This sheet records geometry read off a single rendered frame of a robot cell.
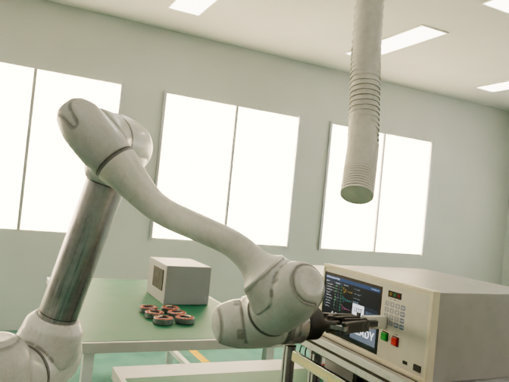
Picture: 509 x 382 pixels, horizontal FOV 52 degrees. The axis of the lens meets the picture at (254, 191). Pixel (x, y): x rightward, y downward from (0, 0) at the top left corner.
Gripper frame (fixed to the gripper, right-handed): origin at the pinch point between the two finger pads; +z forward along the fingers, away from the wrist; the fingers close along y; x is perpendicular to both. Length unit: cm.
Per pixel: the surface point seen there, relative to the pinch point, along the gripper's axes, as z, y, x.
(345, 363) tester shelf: 0.8, -10.6, -13.3
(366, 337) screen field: 3.7, -6.6, -5.6
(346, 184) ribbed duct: 64, -106, 39
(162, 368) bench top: -15, -113, -47
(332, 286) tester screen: 3.7, -23.6, 4.5
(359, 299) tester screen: 3.7, -11.1, 3.4
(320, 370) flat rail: 0.2, -21.0, -18.4
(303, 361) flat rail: 0.3, -29.9, -18.6
